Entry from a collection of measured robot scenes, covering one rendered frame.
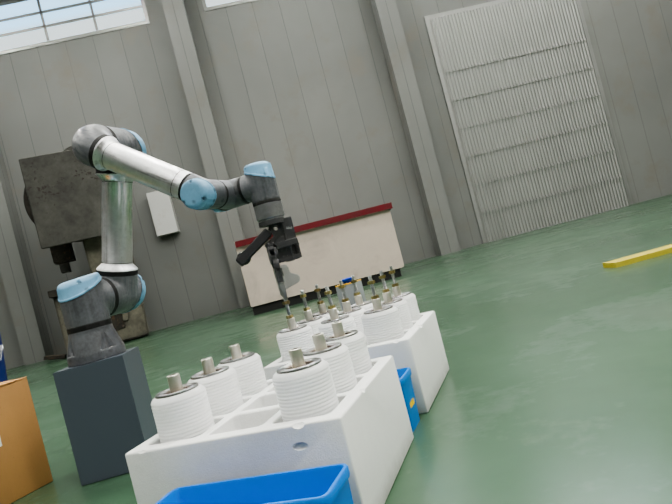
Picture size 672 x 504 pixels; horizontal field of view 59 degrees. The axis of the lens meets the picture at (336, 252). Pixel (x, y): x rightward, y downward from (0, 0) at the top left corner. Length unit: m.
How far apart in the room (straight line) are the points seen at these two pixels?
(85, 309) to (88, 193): 6.30
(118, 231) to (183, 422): 0.87
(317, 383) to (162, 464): 0.29
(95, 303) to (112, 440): 0.36
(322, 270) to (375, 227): 0.75
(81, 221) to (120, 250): 6.13
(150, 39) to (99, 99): 1.17
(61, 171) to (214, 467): 7.20
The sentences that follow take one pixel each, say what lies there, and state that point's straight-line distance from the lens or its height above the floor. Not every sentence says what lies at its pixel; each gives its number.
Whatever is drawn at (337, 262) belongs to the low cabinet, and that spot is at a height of 0.32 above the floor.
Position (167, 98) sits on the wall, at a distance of 9.47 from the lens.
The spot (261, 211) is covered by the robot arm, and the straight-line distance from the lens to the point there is 1.55.
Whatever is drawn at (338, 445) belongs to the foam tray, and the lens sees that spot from 0.92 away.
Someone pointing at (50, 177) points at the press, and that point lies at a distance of 8.07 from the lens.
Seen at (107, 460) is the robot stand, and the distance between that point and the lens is 1.73.
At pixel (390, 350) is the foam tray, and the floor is 0.16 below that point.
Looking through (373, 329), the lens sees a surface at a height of 0.21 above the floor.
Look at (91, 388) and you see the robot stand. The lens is 1.70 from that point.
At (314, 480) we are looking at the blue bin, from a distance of 0.93.
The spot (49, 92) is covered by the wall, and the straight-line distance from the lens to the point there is 9.92.
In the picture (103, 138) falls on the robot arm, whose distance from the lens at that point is 1.68.
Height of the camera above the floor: 0.41
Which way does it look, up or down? level
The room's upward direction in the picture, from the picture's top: 15 degrees counter-clockwise
